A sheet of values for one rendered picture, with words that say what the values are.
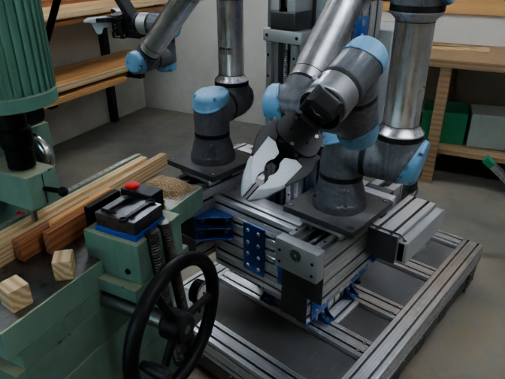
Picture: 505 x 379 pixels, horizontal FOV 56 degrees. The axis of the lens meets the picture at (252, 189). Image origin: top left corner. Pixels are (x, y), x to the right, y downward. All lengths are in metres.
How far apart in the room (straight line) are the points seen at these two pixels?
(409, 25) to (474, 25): 2.76
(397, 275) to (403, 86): 1.17
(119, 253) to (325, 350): 1.00
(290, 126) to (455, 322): 1.76
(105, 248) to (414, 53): 0.76
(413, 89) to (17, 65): 0.80
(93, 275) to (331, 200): 0.63
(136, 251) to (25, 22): 0.43
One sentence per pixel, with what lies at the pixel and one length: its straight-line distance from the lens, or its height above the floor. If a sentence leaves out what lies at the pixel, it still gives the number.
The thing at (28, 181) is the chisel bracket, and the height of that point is 1.06.
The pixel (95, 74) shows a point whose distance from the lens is 3.91.
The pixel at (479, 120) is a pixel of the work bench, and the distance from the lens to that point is 3.53.
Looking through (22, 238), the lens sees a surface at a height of 0.95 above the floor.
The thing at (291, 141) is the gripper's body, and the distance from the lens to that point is 0.67.
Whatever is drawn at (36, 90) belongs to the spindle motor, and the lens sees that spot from 0.92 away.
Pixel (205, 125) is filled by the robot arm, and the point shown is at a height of 0.95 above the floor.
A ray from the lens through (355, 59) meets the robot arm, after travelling 0.79.
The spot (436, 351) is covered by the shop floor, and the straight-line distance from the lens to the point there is 2.17.
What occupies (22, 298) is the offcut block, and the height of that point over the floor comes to 0.92.
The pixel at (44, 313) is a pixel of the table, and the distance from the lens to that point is 0.94.
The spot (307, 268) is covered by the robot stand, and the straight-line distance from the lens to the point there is 1.24.
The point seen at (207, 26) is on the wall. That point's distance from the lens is 4.54.
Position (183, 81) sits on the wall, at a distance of 4.79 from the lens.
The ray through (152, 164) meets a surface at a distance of 1.31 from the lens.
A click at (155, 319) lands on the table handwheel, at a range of 0.96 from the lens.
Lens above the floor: 1.45
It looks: 27 degrees down
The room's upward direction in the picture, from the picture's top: straight up
